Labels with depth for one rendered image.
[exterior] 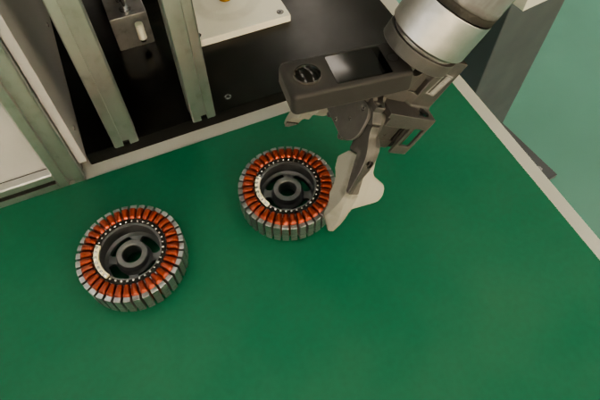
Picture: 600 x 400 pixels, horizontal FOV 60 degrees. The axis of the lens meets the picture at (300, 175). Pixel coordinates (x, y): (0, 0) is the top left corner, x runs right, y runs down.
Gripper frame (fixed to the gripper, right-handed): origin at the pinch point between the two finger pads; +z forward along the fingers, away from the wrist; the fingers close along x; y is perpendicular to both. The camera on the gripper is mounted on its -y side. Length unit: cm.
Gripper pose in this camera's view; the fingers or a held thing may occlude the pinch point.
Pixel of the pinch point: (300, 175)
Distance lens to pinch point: 57.9
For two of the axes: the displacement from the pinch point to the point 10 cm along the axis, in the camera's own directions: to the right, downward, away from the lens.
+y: 8.2, 0.5, 5.7
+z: -4.7, 6.1, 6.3
